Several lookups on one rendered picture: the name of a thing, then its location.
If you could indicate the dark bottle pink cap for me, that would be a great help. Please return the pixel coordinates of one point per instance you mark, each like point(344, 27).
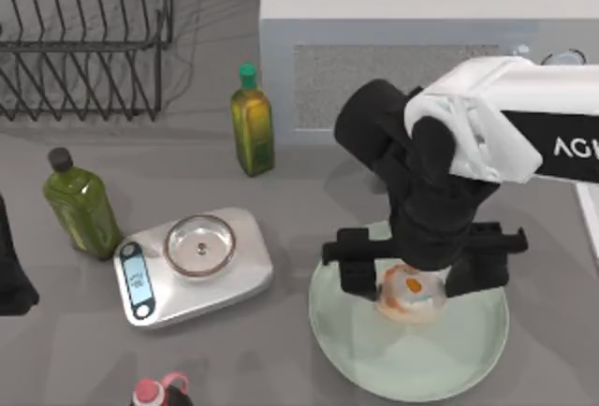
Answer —
point(154, 392)

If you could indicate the yellow oil bottle green cap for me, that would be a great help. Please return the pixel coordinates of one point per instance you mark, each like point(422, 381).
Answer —
point(252, 130)

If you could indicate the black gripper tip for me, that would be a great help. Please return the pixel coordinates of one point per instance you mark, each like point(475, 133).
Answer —
point(11, 265)

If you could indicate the dark green bottle black cap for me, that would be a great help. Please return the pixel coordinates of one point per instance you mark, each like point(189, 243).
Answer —
point(79, 205)

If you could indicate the small clear glass bowl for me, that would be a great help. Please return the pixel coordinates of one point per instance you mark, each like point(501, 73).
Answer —
point(200, 249)

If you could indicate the silver kitchen scale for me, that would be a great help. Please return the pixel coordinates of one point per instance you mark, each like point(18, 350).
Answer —
point(238, 291)

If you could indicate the pink and white round food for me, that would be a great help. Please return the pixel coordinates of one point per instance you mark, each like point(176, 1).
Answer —
point(407, 303)

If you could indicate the pale green glass plate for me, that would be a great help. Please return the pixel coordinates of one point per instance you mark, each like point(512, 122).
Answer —
point(421, 364)

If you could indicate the clear glass dish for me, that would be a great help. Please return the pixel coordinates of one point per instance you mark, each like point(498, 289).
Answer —
point(564, 57)

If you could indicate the grey speckled cabinet panel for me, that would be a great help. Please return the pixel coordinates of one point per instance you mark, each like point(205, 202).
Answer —
point(327, 83)

